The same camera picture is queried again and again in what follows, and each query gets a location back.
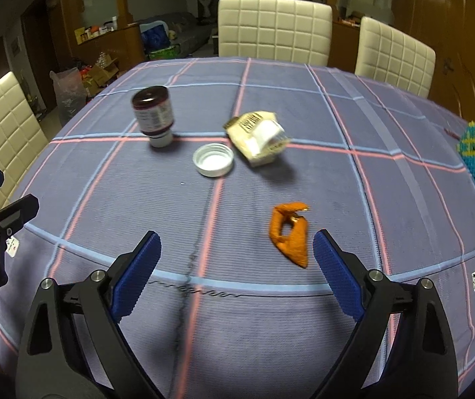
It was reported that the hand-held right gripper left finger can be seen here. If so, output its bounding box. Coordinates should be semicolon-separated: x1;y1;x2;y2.
15;230;163;399

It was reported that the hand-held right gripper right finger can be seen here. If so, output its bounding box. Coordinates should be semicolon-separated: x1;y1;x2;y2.
312;229;458;399

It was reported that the orange wrapper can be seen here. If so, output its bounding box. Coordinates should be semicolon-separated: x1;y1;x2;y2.
270;202;310;267

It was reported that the cream quilted leather chair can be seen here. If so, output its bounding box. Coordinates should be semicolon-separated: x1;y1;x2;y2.
218;0;333;67
0;70;49;217
355;17;436;99

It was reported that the purple plaid tablecloth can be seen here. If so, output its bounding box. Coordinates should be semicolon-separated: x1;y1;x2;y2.
0;57;475;399

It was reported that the clear plastic bag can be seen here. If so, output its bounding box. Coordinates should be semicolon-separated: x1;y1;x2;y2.
50;68;88;127

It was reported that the white plastic lid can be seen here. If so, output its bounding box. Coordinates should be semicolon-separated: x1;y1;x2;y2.
193;143;235;178

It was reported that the brown cardboard box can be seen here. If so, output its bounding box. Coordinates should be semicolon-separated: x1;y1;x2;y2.
81;56;119;92

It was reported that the crumpled cream paper box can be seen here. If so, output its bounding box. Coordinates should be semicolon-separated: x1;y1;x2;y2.
224;111;291;168

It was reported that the dark purple jar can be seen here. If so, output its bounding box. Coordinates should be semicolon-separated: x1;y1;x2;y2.
131;86;176;148

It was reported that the brown wooden cabinet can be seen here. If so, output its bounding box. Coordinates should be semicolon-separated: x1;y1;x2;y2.
73;23;144;71

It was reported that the colourful printed bag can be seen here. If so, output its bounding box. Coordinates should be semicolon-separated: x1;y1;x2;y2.
149;46;180;61

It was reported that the blue bag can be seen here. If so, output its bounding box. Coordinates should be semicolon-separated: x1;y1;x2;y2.
140;23;171;53

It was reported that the grey sofa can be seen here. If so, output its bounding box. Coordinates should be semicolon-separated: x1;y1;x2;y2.
138;12;217;57

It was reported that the brown wooden wardrobe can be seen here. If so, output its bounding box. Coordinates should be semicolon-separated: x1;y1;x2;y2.
391;0;475;125

